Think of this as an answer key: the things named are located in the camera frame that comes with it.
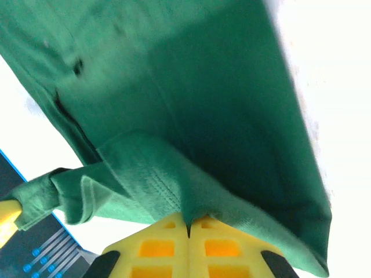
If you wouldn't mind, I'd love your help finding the dark green t-shirt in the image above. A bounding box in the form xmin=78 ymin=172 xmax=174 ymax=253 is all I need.
xmin=0 ymin=0 xmax=333 ymax=278

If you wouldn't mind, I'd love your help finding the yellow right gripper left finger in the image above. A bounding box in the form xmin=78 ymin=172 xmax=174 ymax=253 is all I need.
xmin=86 ymin=213 xmax=190 ymax=278

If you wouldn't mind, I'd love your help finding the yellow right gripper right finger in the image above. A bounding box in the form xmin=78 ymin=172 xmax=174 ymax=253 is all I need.
xmin=187 ymin=215 xmax=300 ymax=278

